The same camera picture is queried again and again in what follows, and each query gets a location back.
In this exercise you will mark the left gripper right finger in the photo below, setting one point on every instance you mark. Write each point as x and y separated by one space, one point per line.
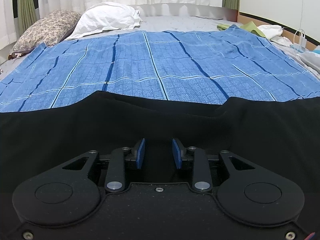
244 190

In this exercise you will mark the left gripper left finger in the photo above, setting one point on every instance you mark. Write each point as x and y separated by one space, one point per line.
72 190

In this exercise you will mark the black pants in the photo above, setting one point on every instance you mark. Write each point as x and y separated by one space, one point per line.
280 136

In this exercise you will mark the blue striped towel blanket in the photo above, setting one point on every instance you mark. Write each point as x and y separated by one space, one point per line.
197 66

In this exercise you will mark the grey crumpled garment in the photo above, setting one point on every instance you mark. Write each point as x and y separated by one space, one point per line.
309 58

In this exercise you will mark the floral patterned pillow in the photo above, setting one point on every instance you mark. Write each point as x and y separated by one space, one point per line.
50 30

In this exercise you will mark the white crumpled cloth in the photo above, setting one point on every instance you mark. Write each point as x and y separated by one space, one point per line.
271 31

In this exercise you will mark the green cloth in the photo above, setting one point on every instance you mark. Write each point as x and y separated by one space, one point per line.
249 27

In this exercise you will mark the white pillow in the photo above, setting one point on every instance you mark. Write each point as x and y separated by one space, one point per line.
106 16

